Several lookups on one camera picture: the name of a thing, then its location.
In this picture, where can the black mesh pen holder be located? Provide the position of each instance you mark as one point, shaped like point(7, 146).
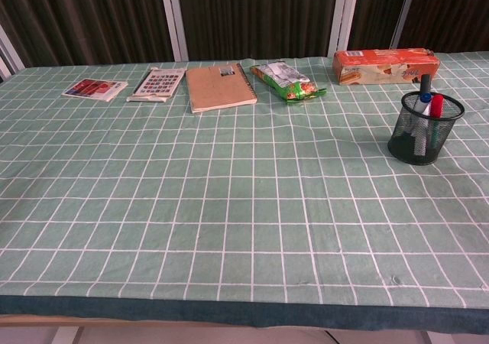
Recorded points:
point(409, 145)

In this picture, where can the blue marker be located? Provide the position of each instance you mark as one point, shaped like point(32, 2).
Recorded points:
point(424, 98)

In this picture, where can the red marker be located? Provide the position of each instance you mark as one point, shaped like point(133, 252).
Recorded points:
point(437, 105)

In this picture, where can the green checked tablecloth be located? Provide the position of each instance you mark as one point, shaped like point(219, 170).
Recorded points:
point(229, 206)

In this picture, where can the brown spiral notebook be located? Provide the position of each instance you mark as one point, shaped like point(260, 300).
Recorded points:
point(217, 88)

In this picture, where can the green snack bag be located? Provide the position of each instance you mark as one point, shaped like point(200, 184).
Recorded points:
point(282, 78)

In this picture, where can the sticker sheet package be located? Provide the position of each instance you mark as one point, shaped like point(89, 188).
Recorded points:
point(160, 82)

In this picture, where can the dark slatted screen panel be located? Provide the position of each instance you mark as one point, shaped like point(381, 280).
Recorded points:
point(95, 15)
point(451, 11)
point(256, 15)

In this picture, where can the orange cardboard box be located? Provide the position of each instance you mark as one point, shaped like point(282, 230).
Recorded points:
point(382, 67)

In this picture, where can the red printed card booklet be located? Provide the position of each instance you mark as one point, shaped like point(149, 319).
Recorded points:
point(91, 89)

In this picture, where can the white partition frame post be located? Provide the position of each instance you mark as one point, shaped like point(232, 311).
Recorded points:
point(173, 19)
point(8, 47)
point(344, 15)

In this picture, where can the thin white frame bar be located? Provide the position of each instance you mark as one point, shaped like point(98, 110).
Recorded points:
point(404, 11)

